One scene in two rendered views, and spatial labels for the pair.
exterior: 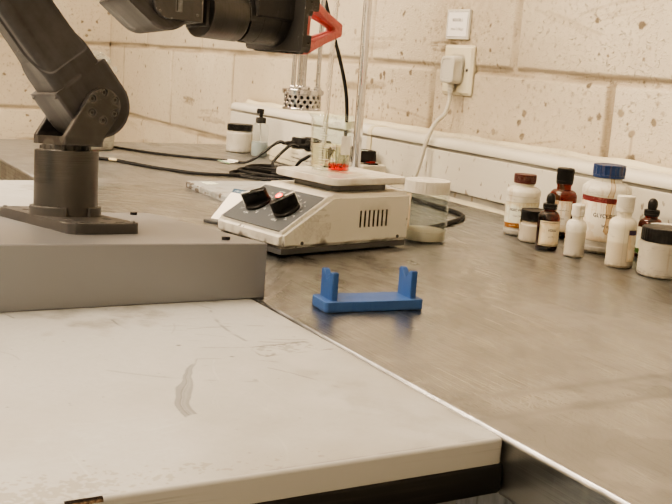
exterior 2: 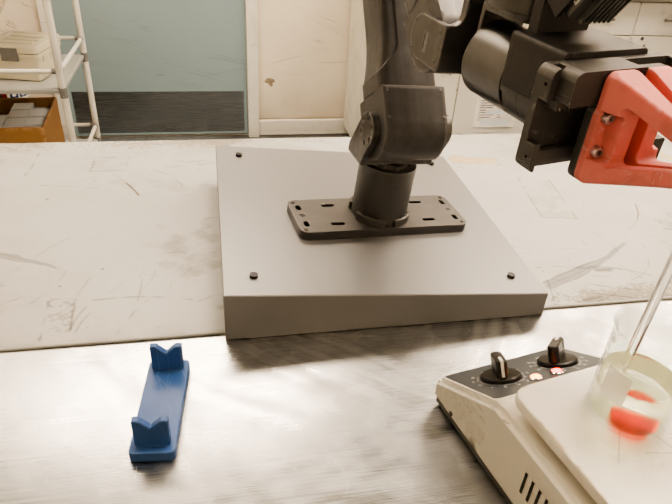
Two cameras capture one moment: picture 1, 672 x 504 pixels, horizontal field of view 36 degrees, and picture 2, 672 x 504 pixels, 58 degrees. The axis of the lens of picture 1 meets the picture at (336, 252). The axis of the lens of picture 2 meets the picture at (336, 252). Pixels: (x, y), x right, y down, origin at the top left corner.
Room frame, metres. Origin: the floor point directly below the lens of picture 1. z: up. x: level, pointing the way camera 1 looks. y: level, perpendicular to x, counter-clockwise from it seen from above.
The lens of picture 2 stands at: (1.16, -0.31, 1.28)
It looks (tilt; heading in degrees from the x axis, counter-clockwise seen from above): 33 degrees down; 107
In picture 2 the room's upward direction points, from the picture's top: 4 degrees clockwise
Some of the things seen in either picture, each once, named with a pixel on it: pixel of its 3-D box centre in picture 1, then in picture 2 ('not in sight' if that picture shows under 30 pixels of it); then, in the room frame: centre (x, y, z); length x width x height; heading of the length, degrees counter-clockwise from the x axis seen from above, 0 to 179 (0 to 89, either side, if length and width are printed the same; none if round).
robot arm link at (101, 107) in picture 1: (75, 119); (399, 138); (1.03, 0.27, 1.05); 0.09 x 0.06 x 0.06; 37
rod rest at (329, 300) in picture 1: (368, 288); (160, 395); (0.93, -0.03, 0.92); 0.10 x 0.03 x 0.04; 115
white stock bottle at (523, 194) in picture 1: (522, 204); not in sight; (1.44, -0.26, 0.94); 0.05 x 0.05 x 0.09
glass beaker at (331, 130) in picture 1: (329, 141); (643, 369); (1.26, 0.02, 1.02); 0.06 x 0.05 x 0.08; 76
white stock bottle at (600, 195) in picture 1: (605, 207); not in sight; (1.35, -0.35, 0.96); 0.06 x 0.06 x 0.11
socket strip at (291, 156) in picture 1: (323, 161); not in sight; (2.08, 0.04, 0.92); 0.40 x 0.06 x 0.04; 30
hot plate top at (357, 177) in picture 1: (340, 175); (640, 436); (1.27, 0.00, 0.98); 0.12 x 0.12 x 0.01; 41
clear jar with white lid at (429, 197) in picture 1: (425, 210); not in sight; (1.33, -0.11, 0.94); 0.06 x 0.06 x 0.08
